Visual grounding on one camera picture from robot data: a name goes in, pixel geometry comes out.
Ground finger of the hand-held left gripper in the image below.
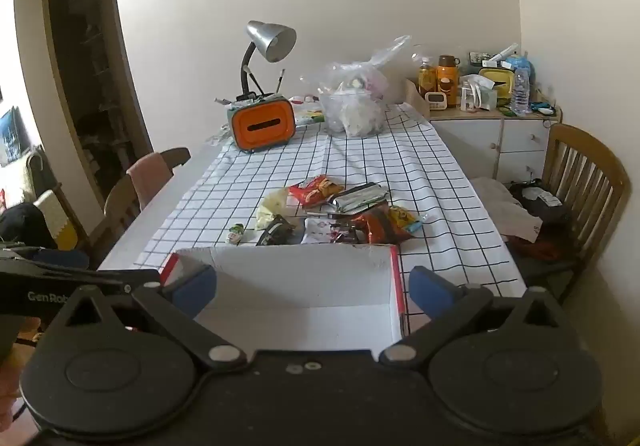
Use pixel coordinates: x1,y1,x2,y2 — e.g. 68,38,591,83
117,269,162,298

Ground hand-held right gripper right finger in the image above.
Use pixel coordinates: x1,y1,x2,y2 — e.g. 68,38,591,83
379,266,576,371

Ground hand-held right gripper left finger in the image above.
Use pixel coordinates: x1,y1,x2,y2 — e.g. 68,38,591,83
52,264,248,373

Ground orange brown snack packet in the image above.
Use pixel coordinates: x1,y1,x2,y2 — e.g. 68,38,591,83
345,209,401,245

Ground dark brown snack packet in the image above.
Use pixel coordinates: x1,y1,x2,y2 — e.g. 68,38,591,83
256,215,297,247

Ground white cardboard box red edges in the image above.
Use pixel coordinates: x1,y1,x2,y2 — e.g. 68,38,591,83
159,243,408,352

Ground pale yellow snack packet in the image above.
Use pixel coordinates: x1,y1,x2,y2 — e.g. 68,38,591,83
256,186,291,231

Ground silver green snack packet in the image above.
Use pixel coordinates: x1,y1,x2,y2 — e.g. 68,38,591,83
327,182,390,214

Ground white blue snack packet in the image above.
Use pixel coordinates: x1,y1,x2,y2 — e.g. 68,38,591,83
301,217,341,245

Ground red snack packet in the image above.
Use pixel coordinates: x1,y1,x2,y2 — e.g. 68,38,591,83
288,175,345,207

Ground black jacket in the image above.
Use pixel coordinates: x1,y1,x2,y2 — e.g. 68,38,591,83
0,203,58,252

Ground chair with cream cushion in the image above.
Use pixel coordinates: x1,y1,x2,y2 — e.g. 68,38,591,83
30,186,93,257

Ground pink cloth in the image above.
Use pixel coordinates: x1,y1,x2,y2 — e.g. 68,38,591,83
126,152,174,209

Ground white cloth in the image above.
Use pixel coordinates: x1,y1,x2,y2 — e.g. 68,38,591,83
470,176,543,243

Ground black bag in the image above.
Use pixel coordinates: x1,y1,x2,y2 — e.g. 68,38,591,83
510,181,571,227

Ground white wooden cabinet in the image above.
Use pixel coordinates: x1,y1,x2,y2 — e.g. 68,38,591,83
405,104,563,182

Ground orange green tissue box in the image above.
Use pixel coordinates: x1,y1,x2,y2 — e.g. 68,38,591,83
226,94,296,154

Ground glass jar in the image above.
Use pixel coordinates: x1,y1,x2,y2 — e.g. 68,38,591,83
460,79,478,113

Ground clear plastic bag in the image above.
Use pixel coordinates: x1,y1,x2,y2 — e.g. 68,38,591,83
299,35,426,137

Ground wooden slat-back chair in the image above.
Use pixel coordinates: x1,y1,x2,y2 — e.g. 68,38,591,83
510,123,632,302

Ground amber liquid bottle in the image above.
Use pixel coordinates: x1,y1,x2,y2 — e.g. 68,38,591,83
418,57,437,100

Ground orange thermos bottle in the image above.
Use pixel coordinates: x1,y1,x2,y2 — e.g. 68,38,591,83
436,55,461,108

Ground clear water bottle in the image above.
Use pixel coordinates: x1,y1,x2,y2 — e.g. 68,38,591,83
511,67,532,116

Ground yellow storage container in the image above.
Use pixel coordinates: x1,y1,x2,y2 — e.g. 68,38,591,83
477,68,516,102

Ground blue round container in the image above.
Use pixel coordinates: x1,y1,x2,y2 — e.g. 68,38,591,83
505,54,536,82

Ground silver desk lamp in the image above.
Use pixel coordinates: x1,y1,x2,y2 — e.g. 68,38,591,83
240,20,297,100

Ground blue wall poster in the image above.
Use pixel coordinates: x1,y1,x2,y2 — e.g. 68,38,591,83
0,106,31,167

